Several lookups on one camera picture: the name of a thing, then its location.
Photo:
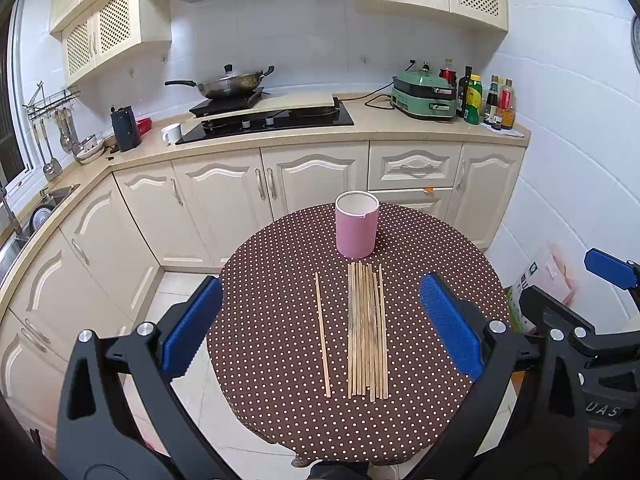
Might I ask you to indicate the steel sink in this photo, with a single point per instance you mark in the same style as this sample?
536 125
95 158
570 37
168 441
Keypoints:
36 218

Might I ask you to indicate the wooden cutting board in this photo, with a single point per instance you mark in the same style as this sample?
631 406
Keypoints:
274 102

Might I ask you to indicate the steel wok with lid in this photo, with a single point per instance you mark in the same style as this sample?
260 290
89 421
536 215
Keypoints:
231 84

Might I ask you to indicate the green yellow bottle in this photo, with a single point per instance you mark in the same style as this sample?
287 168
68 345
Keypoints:
473 100

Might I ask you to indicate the green electric grill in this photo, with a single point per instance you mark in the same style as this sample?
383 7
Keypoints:
421 95

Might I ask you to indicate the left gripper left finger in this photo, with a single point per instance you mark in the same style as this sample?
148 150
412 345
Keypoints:
119 417

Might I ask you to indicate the black knife block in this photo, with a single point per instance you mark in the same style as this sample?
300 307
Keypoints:
125 128

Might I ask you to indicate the white mug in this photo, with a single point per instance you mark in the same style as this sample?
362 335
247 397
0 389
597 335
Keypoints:
171 134

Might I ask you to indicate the red label sauce bottle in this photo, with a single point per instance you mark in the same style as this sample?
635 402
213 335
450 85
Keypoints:
507 105

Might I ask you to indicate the red container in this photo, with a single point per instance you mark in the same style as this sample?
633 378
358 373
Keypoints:
144 125

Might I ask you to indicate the dark soy sauce bottle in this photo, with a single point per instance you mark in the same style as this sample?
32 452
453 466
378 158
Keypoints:
491 103

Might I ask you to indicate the hanging ladle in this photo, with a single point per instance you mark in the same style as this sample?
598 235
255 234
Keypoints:
51 166

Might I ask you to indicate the dark oil bottle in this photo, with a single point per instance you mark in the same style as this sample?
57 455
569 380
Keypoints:
462 90

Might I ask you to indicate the black gas stove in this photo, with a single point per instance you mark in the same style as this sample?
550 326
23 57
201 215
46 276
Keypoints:
330 116

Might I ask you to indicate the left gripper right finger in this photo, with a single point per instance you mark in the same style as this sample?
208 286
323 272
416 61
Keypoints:
548 437

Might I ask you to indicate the lone wooden chopstick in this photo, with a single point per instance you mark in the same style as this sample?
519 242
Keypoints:
322 336

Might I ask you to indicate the pink cylindrical utensil holder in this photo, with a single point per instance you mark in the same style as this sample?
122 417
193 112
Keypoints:
356 223

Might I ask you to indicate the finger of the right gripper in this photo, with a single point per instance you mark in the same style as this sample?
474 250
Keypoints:
622 274

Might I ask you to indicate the brown polka dot tablecloth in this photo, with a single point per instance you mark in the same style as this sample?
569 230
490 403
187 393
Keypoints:
279 346

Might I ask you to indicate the wall utensil rack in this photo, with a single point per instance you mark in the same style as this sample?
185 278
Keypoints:
42 104

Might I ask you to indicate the stacked bowls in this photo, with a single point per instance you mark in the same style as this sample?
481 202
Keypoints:
90 150

